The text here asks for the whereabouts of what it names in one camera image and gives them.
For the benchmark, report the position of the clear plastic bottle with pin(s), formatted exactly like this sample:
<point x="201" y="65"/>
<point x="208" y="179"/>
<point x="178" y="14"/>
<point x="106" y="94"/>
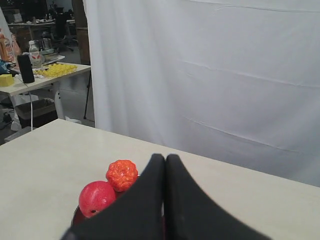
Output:
<point x="34" y="54"/>

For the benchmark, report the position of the orange bumpy toy fruit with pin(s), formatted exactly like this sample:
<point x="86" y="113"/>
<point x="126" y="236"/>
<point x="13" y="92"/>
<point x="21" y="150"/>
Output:
<point x="122" y="174"/>

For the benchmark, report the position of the dark waste bin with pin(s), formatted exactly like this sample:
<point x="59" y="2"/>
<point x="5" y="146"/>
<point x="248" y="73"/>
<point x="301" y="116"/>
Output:
<point x="43" y="112"/>

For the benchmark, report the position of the black office chair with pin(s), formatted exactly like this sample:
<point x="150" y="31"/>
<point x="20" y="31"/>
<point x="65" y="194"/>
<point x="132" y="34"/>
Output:
<point x="59" y="37"/>

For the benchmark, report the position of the red apple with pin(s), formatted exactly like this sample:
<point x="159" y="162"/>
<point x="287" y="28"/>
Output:
<point x="95" y="197"/>

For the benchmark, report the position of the round steel plate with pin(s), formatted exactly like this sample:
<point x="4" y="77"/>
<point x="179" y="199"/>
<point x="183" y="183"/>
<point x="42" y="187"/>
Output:
<point x="78" y="217"/>

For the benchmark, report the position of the white backdrop curtain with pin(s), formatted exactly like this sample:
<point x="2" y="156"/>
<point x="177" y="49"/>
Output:
<point x="233" y="80"/>

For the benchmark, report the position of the white background table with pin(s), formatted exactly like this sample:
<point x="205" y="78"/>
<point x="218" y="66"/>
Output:
<point x="18" y="87"/>

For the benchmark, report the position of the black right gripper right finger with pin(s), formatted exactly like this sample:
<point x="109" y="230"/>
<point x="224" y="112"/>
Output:
<point x="190" y="214"/>

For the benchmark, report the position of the yellow sponge block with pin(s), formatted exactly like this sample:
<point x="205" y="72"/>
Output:
<point x="6" y="80"/>

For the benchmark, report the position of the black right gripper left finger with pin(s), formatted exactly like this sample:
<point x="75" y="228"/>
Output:
<point x="135" y="215"/>

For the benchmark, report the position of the orange snack bag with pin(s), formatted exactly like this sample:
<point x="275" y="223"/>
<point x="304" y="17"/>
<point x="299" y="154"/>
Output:
<point x="9" y="49"/>

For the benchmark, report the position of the black cylinder speaker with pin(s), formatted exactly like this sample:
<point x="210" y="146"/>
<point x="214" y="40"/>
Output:
<point x="25" y="68"/>

